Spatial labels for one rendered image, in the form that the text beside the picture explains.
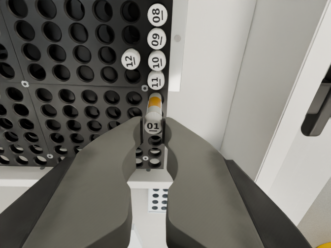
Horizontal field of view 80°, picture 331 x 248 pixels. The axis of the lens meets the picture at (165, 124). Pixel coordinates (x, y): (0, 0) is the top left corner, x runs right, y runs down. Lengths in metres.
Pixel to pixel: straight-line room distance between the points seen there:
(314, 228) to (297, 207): 1.95
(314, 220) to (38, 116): 2.37
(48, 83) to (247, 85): 0.18
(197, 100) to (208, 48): 0.06
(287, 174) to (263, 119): 0.32
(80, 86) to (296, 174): 0.45
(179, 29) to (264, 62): 0.08
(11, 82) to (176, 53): 0.14
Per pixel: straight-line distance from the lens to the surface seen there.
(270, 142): 0.18
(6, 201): 0.42
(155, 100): 0.15
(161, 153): 0.20
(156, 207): 0.45
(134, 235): 0.57
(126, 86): 0.16
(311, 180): 0.54
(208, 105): 0.25
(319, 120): 0.21
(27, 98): 0.20
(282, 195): 0.54
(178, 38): 0.20
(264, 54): 0.20
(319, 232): 2.66
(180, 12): 0.20
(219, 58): 0.23
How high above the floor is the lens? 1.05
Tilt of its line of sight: 58 degrees down
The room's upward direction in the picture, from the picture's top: 178 degrees clockwise
